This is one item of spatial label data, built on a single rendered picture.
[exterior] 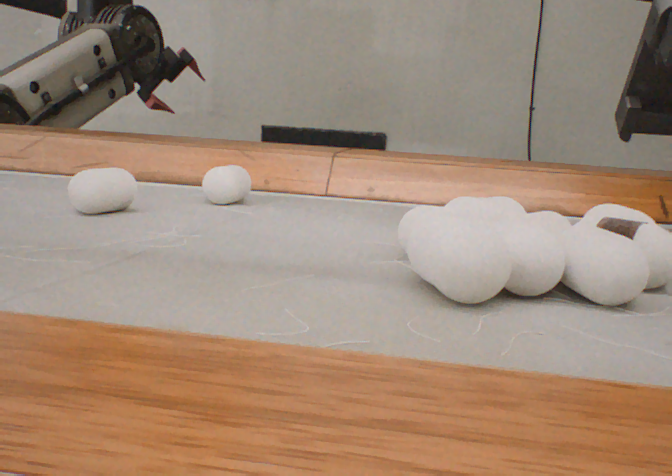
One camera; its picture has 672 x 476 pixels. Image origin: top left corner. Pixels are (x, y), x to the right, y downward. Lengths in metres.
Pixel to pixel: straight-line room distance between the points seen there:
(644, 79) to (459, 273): 0.16
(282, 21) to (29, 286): 2.22
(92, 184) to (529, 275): 0.17
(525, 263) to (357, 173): 0.21
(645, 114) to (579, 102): 1.96
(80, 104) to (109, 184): 0.61
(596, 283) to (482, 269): 0.03
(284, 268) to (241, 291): 0.03
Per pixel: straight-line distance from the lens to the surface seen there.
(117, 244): 0.22
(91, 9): 1.00
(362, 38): 2.29
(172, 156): 0.41
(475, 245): 0.16
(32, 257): 0.21
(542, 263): 0.18
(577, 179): 0.39
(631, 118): 0.30
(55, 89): 0.86
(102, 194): 0.28
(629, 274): 0.18
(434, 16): 2.28
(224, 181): 0.31
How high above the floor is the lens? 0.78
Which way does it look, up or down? 9 degrees down
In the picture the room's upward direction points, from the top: 4 degrees clockwise
